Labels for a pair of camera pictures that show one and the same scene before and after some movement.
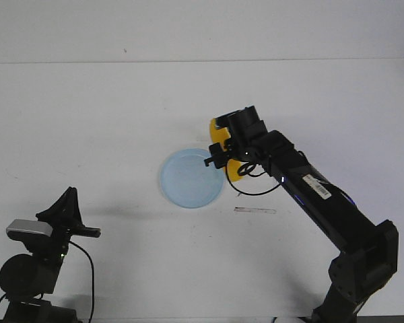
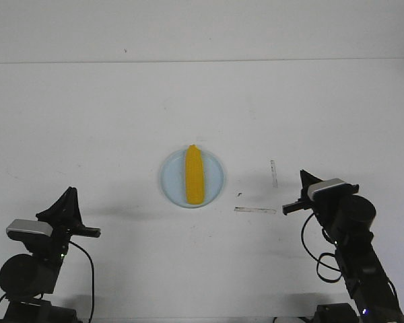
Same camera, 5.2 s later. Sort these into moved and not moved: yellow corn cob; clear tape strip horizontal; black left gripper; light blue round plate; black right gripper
Moved: yellow corn cob; black right gripper
Not moved: black left gripper; light blue round plate; clear tape strip horizontal
